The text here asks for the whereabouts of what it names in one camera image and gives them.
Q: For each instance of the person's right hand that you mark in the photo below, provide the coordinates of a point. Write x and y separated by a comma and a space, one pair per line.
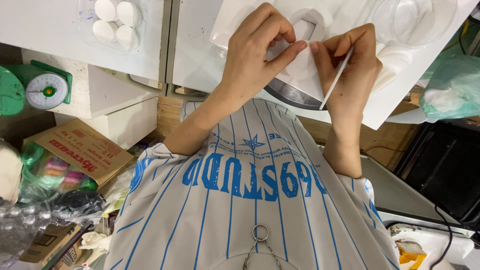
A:
352, 82

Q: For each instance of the person's left hand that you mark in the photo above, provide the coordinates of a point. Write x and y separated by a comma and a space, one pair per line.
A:
251, 56

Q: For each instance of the thin white stick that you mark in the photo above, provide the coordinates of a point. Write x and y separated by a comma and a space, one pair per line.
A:
332, 88

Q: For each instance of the white round wafer sheet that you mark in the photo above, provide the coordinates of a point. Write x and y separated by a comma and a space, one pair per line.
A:
300, 67

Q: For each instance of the stack of white round sheets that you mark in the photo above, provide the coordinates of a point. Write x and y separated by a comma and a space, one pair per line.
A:
392, 67

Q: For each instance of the white flat board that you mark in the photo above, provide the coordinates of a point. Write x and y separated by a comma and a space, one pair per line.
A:
405, 86

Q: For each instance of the round metal turntable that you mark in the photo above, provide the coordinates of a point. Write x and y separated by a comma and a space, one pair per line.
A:
288, 95

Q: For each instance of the clear plastic bowl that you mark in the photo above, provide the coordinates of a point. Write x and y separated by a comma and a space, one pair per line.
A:
412, 20

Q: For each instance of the green plastic bag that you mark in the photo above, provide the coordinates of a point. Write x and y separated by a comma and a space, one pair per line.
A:
453, 90

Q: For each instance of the black oven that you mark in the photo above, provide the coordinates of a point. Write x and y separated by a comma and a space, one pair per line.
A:
438, 168

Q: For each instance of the white round cake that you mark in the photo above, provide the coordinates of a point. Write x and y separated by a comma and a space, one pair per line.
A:
105, 9
104, 30
126, 36
128, 13

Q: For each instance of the white foam box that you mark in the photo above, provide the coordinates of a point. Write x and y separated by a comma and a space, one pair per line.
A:
123, 120

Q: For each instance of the grey blue striped shirt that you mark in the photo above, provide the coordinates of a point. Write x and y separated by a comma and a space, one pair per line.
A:
240, 210

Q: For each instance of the speckled white slab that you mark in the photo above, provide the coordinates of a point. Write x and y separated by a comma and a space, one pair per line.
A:
93, 88

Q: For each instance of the clear plastic clamshell container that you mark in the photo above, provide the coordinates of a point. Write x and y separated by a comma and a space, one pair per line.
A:
84, 33

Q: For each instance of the orange packet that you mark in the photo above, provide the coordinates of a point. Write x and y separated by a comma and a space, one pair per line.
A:
410, 255

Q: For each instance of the white appliance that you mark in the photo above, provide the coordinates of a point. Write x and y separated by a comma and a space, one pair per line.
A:
438, 243

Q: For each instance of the brown cardboard carton red print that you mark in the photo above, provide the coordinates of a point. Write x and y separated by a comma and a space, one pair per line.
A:
86, 150

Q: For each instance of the green kitchen scale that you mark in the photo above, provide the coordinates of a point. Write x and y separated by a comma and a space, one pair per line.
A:
47, 90

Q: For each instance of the bag of colourful packets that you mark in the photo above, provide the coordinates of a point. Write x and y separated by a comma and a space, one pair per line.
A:
56, 172

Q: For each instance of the crumpled white tissue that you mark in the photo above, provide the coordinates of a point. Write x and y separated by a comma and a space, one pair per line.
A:
95, 240

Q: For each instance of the heap of clear plastic bags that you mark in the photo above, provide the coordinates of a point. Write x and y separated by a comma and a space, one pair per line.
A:
45, 221

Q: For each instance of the small brown cardboard box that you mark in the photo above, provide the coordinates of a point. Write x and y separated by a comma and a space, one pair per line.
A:
48, 245

